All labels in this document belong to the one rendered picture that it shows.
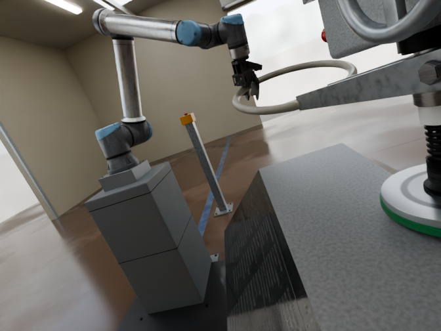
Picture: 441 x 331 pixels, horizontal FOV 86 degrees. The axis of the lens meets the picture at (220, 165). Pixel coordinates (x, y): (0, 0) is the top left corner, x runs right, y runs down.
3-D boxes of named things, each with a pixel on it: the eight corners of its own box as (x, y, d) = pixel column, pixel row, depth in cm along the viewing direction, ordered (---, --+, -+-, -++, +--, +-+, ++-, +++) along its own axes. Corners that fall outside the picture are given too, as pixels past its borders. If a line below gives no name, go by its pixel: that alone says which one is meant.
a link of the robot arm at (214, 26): (189, 26, 104) (214, 18, 97) (203, 29, 113) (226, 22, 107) (194, 50, 107) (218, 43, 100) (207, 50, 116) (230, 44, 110)
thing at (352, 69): (391, 77, 77) (392, 67, 75) (249, 131, 79) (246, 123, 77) (316, 60, 119) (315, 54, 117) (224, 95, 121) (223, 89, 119)
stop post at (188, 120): (233, 203, 267) (197, 110, 239) (231, 211, 248) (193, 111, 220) (216, 207, 271) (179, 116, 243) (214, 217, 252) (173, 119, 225)
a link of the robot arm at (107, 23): (78, 4, 113) (196, 16, 88) (101, 9, 123) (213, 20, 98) (82, 33, 119) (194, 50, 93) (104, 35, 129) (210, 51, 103)
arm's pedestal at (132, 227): (137, 324, 151) (69, 209, 129) (163, 268, 198) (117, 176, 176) (210, 310, 141) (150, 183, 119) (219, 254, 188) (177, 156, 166)
